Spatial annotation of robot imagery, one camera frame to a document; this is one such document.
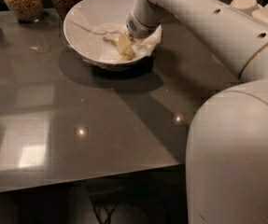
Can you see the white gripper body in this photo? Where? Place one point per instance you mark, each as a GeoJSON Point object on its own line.
{"type": "Point", "coordinates": [138, 28]}

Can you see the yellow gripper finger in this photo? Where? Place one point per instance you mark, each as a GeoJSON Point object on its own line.
{"type": "Point", "coordinates": [128, 54]}
{"type": "Point", "coordinates": [124, 42]}

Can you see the yellow banana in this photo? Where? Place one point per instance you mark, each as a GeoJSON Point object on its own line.
{"type": "Point", "coordinates": [113, 42]}

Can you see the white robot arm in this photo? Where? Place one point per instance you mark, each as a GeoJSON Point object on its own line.
{"type": "Point", "coordinates": [227, 146]}

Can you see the large white bowl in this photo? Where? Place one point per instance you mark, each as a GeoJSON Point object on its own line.
{"type": "Point", "coordinates": [87, 22]}

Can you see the white paper napkin liner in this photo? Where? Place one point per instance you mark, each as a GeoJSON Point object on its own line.
{"type": "Point", "coordinates": [93, 44]}

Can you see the glass jar of cereal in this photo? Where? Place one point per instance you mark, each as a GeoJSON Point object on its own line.
{"type": "Point", "coordinates": [26, 10]}

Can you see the stack of small white bowls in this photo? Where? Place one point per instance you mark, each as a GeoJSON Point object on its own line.
{"type": "Point", "coordinates": [246, 5]}

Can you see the dark stool under table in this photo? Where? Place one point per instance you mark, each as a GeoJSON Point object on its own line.
{"type": "Point", "coordinates": [126, 201]}

